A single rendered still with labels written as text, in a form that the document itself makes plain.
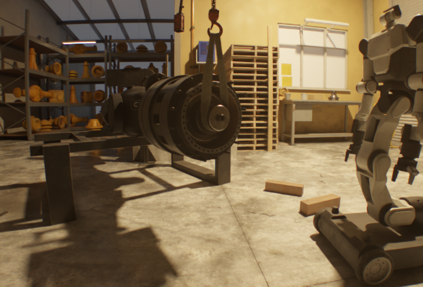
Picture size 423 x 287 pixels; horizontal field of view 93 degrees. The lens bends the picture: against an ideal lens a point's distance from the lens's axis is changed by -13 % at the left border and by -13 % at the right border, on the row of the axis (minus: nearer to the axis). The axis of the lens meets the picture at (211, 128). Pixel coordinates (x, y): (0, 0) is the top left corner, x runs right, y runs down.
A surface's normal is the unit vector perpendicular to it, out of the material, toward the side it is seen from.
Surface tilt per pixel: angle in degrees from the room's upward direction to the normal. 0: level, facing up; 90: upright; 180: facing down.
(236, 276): 0
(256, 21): 90
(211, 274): 0
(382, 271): 90
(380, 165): 90
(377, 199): 90
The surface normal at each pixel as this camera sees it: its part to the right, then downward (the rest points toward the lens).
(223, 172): 0.62, 0.07
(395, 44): -0.70, -0.02
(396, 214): 0.00, 0.09
